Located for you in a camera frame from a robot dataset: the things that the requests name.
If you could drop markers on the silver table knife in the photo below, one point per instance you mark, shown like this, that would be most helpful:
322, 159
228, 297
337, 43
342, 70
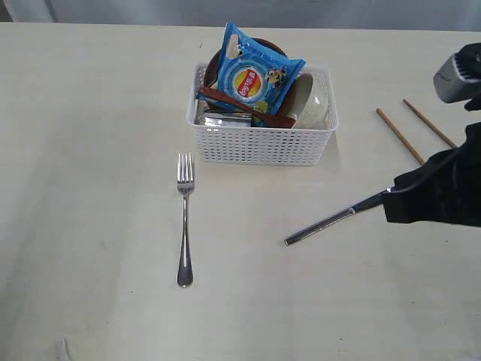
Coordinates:
364, 205

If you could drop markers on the brown round plate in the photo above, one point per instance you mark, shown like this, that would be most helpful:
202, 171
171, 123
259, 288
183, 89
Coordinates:
210, 77

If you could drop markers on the blue Lay's chips bag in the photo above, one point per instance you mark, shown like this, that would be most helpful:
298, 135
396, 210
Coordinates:
253, 74

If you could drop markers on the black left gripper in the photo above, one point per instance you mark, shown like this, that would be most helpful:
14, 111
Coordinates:
469, 58

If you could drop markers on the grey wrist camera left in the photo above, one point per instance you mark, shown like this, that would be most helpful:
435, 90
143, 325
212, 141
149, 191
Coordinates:
453, 83

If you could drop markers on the white perforated plastic basket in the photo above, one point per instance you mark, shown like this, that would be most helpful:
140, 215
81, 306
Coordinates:
263, 146

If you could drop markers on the speckled white ceramic bowl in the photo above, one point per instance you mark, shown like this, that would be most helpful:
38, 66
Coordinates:
310, 106

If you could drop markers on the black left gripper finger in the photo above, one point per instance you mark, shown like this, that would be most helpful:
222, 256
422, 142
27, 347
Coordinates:
446, 189

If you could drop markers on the silver metal fork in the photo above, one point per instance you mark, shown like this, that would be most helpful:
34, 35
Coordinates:
185, 186

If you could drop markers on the brown wooden spoon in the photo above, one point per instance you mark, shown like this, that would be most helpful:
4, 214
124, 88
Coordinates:
275, 121

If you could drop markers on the wooden chopstick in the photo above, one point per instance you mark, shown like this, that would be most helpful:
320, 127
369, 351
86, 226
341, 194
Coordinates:
400, 136
430, 125

